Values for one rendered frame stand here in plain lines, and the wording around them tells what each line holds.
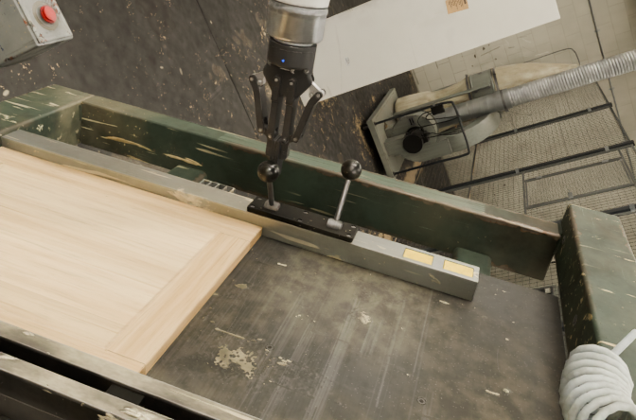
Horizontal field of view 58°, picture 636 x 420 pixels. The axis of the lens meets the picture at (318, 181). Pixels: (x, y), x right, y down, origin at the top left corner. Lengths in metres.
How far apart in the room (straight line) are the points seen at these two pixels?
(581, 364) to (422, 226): 0.66
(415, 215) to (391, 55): 3.45
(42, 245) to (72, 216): 0.10
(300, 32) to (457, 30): 3.68
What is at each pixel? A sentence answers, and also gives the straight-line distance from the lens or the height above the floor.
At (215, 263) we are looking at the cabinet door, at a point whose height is 1.35.
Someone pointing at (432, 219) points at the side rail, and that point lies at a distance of 1.23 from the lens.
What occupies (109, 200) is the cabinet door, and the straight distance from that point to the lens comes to 1.11.
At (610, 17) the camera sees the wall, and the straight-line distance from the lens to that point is 9.06.
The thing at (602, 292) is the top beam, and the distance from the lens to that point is 0.99.
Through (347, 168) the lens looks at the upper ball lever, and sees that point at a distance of 1.02.
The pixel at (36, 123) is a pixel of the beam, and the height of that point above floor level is 0.90.
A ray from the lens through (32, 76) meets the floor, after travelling 2.71.
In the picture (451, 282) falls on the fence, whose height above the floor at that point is 1.66.
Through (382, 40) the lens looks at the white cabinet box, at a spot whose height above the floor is 0.82.
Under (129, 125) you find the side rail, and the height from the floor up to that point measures 1.00.
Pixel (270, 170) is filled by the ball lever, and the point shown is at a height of 1.45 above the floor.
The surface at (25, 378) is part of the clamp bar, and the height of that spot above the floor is 1.34.
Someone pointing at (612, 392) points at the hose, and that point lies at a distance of 0.61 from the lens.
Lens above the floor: 1.89
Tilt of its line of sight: 24 degrees down
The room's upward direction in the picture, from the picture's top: 74 degrees clockwise
